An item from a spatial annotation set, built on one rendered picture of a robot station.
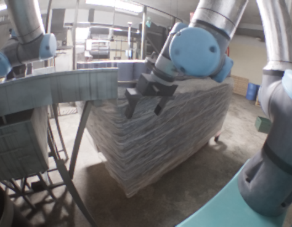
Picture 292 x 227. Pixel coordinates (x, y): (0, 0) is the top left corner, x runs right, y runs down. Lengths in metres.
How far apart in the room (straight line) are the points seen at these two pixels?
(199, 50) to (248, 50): 9.36
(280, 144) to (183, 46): 0.21
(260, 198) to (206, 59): 0.24
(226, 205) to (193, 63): 0.23
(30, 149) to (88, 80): 0.33
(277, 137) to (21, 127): 0.63
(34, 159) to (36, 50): 0.38
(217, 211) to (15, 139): 0.57
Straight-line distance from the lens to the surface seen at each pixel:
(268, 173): 0.25
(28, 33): 0.37
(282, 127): 0.24
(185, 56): 0.19
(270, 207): 0.27
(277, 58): 0.36
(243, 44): 9.67
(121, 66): 0.52
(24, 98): 0.44
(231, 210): 0.26
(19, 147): 0.54
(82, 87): 0.41
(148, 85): 0.37
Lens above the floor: 1.18
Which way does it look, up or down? 22 degrees down
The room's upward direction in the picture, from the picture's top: 3 degrees clockwise
